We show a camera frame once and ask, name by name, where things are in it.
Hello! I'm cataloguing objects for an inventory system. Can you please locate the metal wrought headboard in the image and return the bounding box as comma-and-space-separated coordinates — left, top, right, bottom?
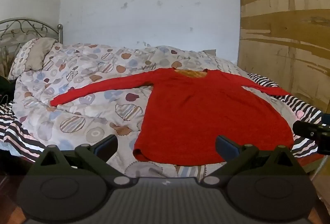
1, 18, 63, 77

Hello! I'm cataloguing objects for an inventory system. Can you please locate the red long-sleeve sweater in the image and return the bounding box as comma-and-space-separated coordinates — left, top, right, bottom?
50, 68, 294, 166

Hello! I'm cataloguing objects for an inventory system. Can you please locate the beige patterned pillow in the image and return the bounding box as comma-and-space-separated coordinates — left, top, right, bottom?
8, 38, 58, 80

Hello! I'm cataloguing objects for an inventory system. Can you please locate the wooden plywood board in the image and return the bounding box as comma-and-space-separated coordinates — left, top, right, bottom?
238, 0, 329, 112

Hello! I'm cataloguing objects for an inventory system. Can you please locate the patterned heart print quilt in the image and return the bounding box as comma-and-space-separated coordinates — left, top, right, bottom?
8, 39, 296, 178

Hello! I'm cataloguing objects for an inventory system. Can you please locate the black white pink striped sheet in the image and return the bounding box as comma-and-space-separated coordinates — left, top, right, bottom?
1, 77, 323, 167

